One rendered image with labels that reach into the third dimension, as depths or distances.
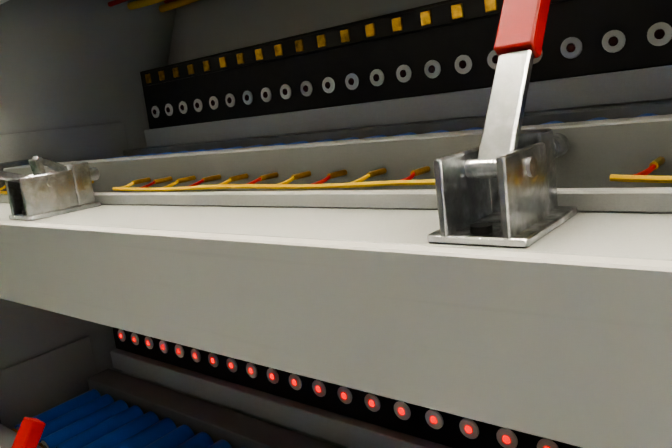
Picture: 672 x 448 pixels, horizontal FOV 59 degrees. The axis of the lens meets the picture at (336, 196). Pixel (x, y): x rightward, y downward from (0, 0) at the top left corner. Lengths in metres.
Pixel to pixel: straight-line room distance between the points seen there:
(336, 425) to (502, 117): 0.26
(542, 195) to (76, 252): 0.21
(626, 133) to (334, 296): 0.11
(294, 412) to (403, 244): 0.26
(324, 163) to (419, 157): 0.05
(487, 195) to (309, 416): 0.25
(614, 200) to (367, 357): 0.08
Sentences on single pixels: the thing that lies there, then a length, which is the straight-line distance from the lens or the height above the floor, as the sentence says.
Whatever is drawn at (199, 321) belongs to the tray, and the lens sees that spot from 0.23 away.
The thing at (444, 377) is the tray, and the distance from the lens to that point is 0.17.
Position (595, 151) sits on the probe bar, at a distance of 0.21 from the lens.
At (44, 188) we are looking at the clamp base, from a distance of 0.36.
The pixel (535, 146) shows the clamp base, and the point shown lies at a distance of 0.17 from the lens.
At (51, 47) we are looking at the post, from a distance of 0.59.
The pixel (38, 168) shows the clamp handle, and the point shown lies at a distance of 0.36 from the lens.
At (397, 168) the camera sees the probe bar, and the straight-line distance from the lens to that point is 0.25.
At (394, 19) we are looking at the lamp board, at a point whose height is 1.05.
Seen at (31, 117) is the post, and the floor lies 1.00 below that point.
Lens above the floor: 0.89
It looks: 8 degrees up
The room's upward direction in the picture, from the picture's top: 6 degrees clockwise
